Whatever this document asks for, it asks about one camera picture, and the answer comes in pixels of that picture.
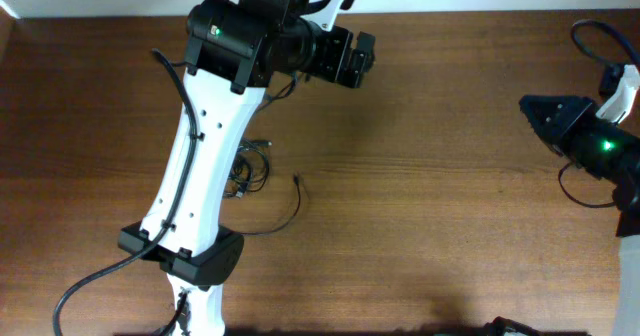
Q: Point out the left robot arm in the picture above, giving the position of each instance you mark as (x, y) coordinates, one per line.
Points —
(234, 47)

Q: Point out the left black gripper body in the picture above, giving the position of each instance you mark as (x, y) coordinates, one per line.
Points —
(345, 59)

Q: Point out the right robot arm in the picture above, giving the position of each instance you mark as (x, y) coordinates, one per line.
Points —
(605, 151)

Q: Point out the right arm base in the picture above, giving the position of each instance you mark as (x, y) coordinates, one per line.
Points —
(506, 327)

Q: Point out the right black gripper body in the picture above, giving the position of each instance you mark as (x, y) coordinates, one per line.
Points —
(571, 122)

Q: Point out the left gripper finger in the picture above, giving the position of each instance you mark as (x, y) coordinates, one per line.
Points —
(359, 64)
(365, 43)

